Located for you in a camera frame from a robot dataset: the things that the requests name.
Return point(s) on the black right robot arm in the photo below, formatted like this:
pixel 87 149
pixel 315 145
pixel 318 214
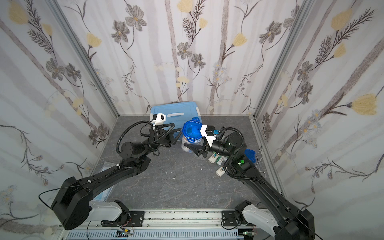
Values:
pixel 284 221

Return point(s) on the white slotted cable duct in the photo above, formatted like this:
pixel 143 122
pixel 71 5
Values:
pixel 159 234

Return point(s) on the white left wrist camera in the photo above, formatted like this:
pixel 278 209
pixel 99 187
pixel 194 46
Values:
pixel 158 119

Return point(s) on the white shampoo bottle orange cap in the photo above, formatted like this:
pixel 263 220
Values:
pixel 220 172

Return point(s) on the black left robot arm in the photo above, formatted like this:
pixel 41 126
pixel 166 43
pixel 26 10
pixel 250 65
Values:
pixel 72 202

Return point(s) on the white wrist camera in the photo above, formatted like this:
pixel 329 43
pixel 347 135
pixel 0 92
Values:
pixel 158 119
pixel 209 133

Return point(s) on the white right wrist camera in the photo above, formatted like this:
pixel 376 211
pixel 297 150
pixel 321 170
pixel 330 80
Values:
pixel 209 133

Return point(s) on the blue lidded white storage box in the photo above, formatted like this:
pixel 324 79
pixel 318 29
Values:
pixel 178 113

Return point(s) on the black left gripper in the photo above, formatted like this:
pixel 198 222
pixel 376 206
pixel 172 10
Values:
pixel 155 137

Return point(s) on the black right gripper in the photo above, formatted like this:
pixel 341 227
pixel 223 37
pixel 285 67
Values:
pixel 205 147

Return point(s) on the bagged blue face masks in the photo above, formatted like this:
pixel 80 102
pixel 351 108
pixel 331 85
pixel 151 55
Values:
pixel 103 196

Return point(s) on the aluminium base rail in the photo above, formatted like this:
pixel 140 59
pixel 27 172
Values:
pixel 180 219

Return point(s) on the blue jar lid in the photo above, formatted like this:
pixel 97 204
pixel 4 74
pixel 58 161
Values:
pixel 251 155

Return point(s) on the blue lidded clear jar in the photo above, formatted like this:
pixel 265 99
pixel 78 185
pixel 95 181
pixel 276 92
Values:
pixel 192 133

